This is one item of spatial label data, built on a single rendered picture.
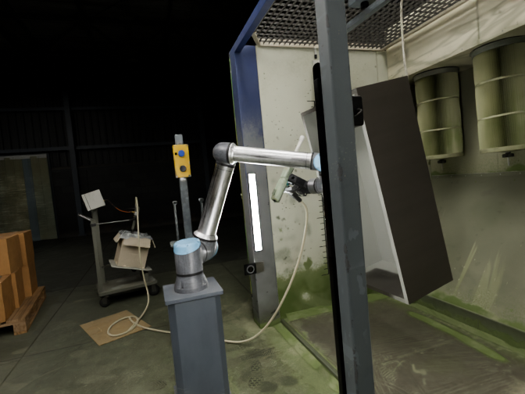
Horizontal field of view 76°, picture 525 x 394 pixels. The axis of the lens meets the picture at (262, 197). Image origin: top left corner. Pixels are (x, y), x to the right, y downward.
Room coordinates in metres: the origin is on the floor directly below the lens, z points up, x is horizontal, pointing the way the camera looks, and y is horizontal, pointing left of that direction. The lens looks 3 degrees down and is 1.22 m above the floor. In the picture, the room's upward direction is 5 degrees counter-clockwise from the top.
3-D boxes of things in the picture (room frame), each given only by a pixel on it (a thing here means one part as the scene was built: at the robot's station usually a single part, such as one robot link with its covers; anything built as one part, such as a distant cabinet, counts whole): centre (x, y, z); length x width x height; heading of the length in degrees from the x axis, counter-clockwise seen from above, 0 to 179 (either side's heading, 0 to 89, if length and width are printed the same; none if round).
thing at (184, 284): (1.87, 0.45, 0.69); 0.19 x 0.19 x 0.10
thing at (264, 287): (2.78, 0.06, 1.14); 0.18 x 0.18 x 2.29; 19
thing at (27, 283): (3.85, 2.92, 0.33); 0.38 x 0.29 x 0.36; 26
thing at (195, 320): (1.87, 0.45, 0.32); 0.31 x 0.31 x 0.64; 19
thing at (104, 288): (3.85, 1.72, 0.64); 0.73 x 0.50 x 1.27; 119
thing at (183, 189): (2.74, 0.64, 0.82); 0.06 x 0.06 x 1.64; 19
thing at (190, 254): (1.88, 0.45, 0.83); 0.17 x 0.15 x 0.18; 164
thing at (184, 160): (2.69, 0.62, 1.42); 0.12 x 0.06 x 0.26; 109
